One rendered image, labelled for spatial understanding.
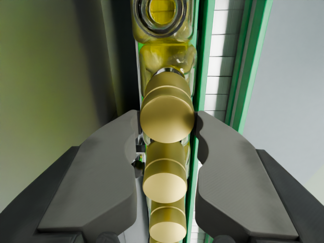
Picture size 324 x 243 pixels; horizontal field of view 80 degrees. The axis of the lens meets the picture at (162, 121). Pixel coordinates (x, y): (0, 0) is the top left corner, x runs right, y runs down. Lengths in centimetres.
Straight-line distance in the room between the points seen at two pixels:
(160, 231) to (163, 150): 7
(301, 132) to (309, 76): 18
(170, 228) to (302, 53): 53
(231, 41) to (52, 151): 33
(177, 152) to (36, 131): 13
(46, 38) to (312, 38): 56
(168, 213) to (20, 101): 16
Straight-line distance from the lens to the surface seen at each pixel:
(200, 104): 33
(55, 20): 26
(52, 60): 24
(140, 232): 76
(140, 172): 36
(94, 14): 48
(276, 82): 61
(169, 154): 16
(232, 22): 40
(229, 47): 40
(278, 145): 73
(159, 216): 19
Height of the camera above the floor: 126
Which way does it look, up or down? 60 degrees down
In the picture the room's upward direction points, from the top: 176 degrees counter-clockwise
